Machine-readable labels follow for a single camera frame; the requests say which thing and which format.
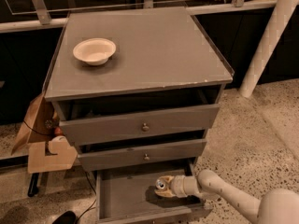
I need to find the grey middle drawer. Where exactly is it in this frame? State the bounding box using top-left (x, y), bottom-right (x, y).
top-left (78, 139), bottom-right (206, 171)

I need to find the redbull can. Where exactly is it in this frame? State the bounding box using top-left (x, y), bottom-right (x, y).
top-left (155, 179), bottom-right (166, 189)

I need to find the grey top drawer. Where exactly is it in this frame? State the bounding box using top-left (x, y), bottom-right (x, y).
top-left (60, 104), bottom-right (220, 146)

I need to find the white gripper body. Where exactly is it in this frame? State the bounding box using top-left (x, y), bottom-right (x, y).
top-left (170, 175), bottom-right (199, 198)

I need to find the grey drawer cabinet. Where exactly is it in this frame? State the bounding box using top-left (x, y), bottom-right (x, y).
top-left (43, 7), bottom-right (235, 173)

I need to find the white paper bowl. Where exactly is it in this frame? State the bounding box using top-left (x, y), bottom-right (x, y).
top-left (73, 38), bottom-right (116, 66)

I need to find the wooden bracket piece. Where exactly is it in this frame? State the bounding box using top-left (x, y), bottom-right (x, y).
top-left (28, 136), bottom-right (78, 174)

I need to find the metal railing bar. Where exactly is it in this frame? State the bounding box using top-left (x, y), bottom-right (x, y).
top-left (0, 0), bottom-right (278, 34)

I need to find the grey bottom drawer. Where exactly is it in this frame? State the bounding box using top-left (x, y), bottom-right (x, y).
top-left (96, 160), bottom-right (212, 224)

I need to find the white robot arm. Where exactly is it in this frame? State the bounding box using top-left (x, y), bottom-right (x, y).
top-left (155, 169), bottom-right (299, 224)

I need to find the black floor object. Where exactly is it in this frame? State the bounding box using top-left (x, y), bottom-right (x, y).
top-left (52, 211), bottom-right (77, 224)

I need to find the black cable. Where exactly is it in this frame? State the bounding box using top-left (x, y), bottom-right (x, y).
top-left (73, 171), bottom-right (98, 224)

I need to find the grey drawer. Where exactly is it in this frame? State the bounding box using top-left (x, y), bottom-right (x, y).
top-left (60, 104), bottom-right (220, 146)
top-left (96, 160), bottom-right (212, 224)
top-left (78, 139), bottom-right (206, 171)

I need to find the white diagonal pole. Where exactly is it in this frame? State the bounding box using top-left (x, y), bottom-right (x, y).
top-left (239, 0), bottom-right (299, 98)

